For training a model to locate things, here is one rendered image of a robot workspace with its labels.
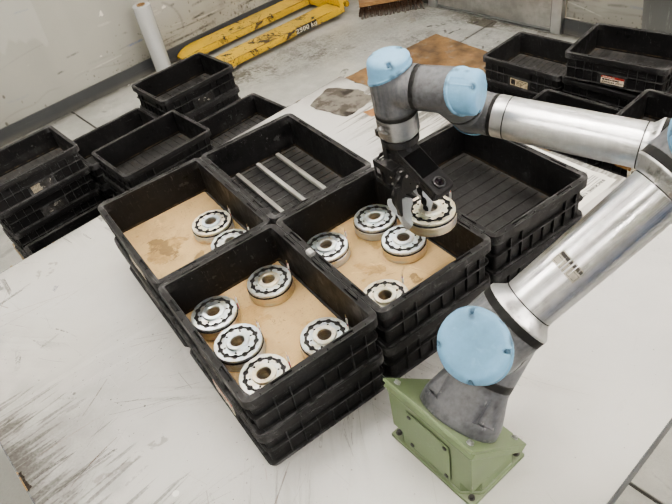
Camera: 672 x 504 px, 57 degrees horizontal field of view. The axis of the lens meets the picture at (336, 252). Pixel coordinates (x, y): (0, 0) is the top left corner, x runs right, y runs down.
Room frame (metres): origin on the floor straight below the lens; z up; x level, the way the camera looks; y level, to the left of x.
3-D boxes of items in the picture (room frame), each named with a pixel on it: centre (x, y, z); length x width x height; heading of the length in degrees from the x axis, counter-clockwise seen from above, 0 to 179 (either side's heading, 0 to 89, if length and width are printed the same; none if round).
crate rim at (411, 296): (1.04, -0.10, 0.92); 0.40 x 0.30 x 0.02; 28
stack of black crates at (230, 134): (2.49, 0.31, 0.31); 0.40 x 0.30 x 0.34; 125
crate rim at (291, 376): (0.90, 0.17, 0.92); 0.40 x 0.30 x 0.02; 28
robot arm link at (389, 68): (0.96, -0.15, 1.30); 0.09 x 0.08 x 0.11; 54
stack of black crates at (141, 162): (2.27, 0.64, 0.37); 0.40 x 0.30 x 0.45; 125
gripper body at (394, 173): (0.98, -0.15, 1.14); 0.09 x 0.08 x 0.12; 28
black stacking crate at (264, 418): (0.90, 0.17, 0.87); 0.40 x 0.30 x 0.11; 28
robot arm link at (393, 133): (0.97, -0.15, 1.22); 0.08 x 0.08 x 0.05
